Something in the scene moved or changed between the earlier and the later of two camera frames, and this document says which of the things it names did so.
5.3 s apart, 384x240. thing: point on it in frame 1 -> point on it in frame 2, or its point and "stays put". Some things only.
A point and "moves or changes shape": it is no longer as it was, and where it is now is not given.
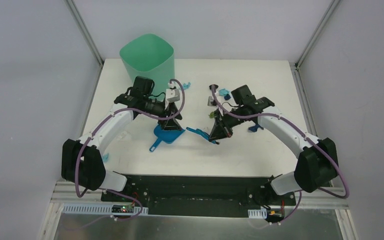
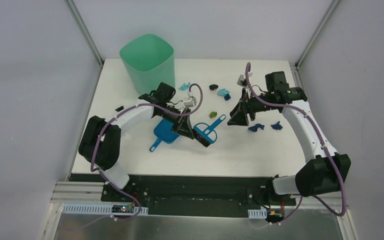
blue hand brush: (202, 133) moves or changes shape
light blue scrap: (186, 86) stays put
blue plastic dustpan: (167, 136) stays put
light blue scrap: (223, 92) stays put
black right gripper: (221, 130) -> (239, 116)
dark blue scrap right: (254, 128) stays put
